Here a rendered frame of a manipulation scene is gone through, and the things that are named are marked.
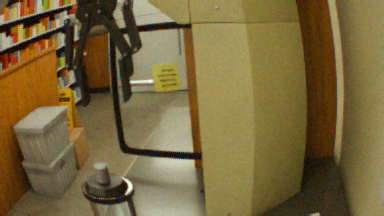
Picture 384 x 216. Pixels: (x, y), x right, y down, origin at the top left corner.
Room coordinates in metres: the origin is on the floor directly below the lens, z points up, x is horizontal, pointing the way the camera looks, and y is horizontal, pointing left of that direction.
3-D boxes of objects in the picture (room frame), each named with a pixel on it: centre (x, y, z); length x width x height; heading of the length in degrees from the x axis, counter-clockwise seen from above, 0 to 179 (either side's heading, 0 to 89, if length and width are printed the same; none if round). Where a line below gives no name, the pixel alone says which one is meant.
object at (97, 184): (0.66, 0.17, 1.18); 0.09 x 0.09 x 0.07
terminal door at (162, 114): (1.23, 0.09, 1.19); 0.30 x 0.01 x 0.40; 71
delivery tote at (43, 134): (2.97, 1.29, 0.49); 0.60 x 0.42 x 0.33; 169
